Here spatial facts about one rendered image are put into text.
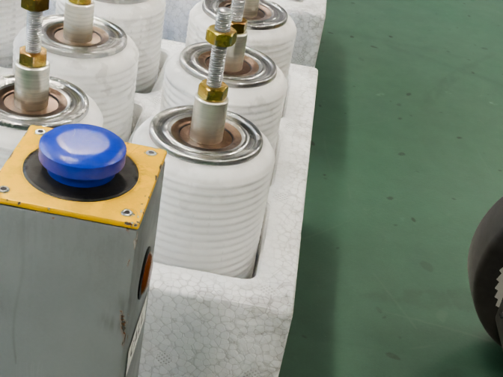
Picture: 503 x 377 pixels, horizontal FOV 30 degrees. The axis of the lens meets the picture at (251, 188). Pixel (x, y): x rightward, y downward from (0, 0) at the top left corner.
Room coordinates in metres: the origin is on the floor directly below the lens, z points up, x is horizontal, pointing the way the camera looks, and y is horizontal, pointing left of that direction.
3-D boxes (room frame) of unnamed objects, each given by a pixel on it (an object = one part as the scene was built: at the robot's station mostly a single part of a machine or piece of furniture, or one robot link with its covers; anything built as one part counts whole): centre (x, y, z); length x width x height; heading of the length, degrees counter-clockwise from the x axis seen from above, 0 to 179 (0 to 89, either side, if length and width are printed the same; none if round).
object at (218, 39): (0.55, 0.04, 0.32); 0.02 x 0.02 x 0.01; 46
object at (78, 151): (0.37, 0.08, 0.32); 0.04 x 0.04 x 0.02
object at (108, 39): (0.66, 0.15, 0.25); 0.08 x 0.08 x 0.01
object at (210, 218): (0.55, 0.04, 0.16); 0.10 x 0.10 x 0.18
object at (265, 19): (0.78, 0.03, 0.25); 0.08 x 0.08 x 0.01
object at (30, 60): (0.55, 0.15, 0.29); 0.02 x 0.02 x 0.01; 16
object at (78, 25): (0.66, 0.15, 0.26); 0.02 x 0.02 x 0.03
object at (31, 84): (0.55, 0.15, 0.26); 0.02 x 0.02 x 0.03
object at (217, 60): (0.55, 0.04, 0.30); 0.01 x 0.01 x 0.08
